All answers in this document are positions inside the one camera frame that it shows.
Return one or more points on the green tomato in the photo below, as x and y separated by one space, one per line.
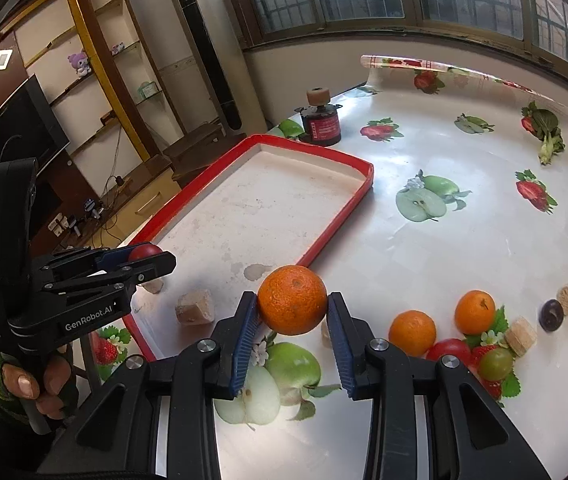
495 364

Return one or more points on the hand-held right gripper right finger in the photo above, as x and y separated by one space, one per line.
342 355

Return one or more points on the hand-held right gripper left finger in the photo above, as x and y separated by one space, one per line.
244 347

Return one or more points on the green box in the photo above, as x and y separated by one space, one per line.
147 92

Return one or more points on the black motor with beige wheel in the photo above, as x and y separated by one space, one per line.
321 127

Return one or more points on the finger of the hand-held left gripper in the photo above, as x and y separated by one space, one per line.
114 259
154 266

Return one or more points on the red rimmed white tray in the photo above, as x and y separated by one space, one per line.
264 210

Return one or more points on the purple plush toy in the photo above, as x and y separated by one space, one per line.
80 62

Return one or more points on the tower air conditioner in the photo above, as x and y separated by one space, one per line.
204 35

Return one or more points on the wooden tv cabinet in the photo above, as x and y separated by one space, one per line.
89 185

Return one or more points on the wooden wall shelf unit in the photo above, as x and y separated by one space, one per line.
109 15

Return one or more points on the large orange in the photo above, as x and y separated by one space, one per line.
291 300

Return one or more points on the person's left hand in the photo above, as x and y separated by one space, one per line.
24 382

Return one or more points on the fruit printed tablecloth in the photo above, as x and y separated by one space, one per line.
464 255

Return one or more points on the black television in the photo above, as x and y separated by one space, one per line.
9 125

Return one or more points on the red tomato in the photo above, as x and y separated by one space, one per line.
145 251
448 349

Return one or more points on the dark purple plum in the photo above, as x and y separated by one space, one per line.
550 315

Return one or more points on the white power strip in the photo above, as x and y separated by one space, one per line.
56 223

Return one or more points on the small orange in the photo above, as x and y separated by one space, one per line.
475 312
412 333

